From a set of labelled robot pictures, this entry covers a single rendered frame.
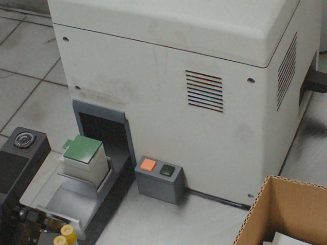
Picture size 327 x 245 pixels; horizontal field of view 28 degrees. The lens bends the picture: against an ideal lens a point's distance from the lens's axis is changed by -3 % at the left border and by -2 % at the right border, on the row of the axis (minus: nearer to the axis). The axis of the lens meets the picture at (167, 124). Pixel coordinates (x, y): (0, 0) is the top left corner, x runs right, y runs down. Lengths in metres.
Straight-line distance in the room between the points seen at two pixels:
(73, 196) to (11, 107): 1.57
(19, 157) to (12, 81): 1.82
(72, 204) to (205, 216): 0.18
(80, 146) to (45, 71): 1.70
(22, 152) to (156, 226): 0.24
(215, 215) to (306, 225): 0.15
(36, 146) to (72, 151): 0.12
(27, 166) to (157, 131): 0.20
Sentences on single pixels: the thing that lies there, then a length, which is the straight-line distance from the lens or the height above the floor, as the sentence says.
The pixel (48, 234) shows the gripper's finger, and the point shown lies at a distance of 0.80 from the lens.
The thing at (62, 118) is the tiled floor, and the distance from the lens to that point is 2.33.
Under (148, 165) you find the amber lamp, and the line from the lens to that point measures 0.88.
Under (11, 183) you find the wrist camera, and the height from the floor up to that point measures 1.07.
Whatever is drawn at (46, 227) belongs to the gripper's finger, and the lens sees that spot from 0.76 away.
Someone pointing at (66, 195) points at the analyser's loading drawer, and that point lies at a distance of 0.89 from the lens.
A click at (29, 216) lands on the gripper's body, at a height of 1.03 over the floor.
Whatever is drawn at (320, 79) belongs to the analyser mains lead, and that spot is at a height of 0.94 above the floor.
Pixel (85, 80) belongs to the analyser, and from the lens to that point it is 0.85.
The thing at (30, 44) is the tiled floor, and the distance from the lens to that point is 2.71.
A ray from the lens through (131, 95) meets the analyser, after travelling 0.82.
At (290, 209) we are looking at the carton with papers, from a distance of 0.78.
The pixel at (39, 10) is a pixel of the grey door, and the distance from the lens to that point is 2.82.
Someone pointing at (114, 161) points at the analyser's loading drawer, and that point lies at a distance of 0.92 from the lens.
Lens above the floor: 1.59
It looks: 45 degrees down
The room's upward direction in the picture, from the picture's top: 8 degrees counter-clockwise
